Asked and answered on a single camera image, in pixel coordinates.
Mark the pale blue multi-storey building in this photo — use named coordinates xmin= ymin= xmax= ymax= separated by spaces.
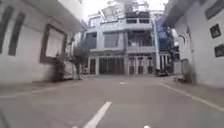
xmin=81 ymin=3 xmax=162 ymax=76

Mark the small tree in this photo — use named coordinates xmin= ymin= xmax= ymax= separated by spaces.
xmin=72 ymin=45 xmax=90 ymax=80

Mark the parked motorbike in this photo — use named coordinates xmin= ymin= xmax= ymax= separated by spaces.
xmin=154 ymin=68 xmax=172 ymax=78

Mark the white building with brown-framed window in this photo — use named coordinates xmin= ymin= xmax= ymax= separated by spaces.
xmin=0 ymin=0 xmax=88 ymax=86

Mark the white building with dark windows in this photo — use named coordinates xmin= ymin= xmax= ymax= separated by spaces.
xmin=162 ymin=0 xmax=224 ymax=89

